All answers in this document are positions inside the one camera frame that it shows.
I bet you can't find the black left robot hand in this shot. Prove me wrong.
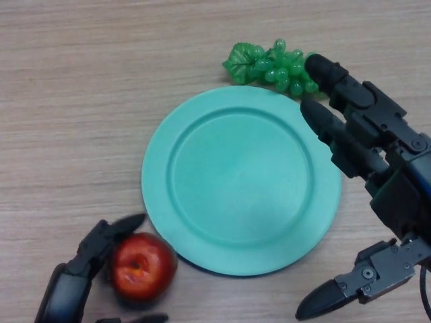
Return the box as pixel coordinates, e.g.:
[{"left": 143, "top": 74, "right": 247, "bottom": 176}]
[{"left": 33, "top": 213, "right": 169, "bottom": 323}]

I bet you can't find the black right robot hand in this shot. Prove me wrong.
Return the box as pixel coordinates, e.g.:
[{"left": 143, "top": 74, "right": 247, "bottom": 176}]
[{"left": 295, "top": 53, "right": 431, "bottom": 321}]

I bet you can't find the red apple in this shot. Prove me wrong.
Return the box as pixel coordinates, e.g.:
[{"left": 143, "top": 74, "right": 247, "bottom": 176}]
[{"left": 110, "top": 231, "right": 178, "bottom": 302}]

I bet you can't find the green round plate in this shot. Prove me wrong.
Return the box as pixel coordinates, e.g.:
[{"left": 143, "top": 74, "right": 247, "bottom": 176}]
[{"left": 141, "top": 85, "right": 343, "bottom": 277}]

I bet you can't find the green plastic grape bunch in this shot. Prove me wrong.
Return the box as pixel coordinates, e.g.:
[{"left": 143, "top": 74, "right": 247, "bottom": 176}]
[{"left": 222, "top": 38, "right": 319, "bottom": 98}]

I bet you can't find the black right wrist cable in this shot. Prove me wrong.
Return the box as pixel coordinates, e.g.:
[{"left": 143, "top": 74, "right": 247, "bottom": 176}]
[{"left": 417, "top": 264, "right": 431, "bottom": 317}]

